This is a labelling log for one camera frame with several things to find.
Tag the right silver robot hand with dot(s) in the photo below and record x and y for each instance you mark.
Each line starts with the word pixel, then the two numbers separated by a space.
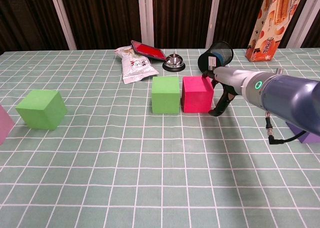
pixel 230 80

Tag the magenta foam cube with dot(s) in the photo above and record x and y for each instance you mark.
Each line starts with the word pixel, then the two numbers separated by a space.
pixel 196 98

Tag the green foam cube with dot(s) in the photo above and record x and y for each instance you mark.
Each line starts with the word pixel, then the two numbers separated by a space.
pixel 40 110
pixel 166 98

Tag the purple foam cube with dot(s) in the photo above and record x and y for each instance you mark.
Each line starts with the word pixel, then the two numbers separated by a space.
pixel 311 139

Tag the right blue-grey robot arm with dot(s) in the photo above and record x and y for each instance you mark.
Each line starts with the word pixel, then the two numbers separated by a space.
pixel 290 100

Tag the blue roll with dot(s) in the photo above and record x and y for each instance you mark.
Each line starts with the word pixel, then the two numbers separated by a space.
pixel 220 58

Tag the black mesh pen holder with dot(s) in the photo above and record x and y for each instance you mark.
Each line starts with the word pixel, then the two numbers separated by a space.
pixel 203 61

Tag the silver call bell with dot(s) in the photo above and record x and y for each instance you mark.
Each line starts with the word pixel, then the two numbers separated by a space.
pixel 174 61

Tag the orange biscuit box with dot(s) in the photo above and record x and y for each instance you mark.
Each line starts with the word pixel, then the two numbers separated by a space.
pixel 272 25

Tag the red ink pad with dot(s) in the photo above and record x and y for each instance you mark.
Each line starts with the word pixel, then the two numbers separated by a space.
pixel 148 50

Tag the white snack bag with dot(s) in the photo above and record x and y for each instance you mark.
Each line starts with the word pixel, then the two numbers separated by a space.
pixel 135 68

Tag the green checkered tablecloth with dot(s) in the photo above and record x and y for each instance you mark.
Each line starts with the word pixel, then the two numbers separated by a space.
pixel 160 175

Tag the dark pleated curtain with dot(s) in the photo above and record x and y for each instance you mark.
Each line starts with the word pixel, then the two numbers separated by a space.
pixel 105 18

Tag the light pink foam cube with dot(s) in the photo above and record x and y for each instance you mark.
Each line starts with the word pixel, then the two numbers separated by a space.
pixel 5 125

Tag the white frame post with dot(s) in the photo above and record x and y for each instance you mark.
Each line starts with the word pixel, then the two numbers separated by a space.
pixel 306 18
pixel 145 18
pixel 62 18
pixel 213 18

